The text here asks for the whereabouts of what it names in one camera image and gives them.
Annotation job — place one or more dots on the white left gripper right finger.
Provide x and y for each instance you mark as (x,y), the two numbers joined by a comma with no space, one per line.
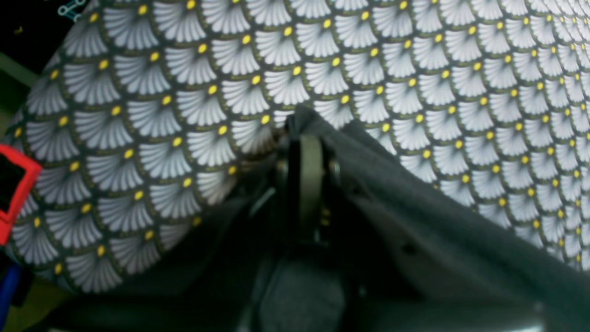
(317,164)

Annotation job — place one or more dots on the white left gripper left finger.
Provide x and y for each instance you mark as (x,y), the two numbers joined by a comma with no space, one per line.
(287,183)

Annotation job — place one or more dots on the dark grey T-shirt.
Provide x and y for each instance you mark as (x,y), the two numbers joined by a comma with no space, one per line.
(395,255)

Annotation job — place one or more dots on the fan-patterned table cloth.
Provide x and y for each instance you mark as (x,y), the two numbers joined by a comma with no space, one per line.
(147,114)

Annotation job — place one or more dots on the red and black clamp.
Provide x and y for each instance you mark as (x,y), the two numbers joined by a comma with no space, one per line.
(18,174)

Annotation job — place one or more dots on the blue clamp left edge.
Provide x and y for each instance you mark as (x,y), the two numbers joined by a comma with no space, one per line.
(8,288)

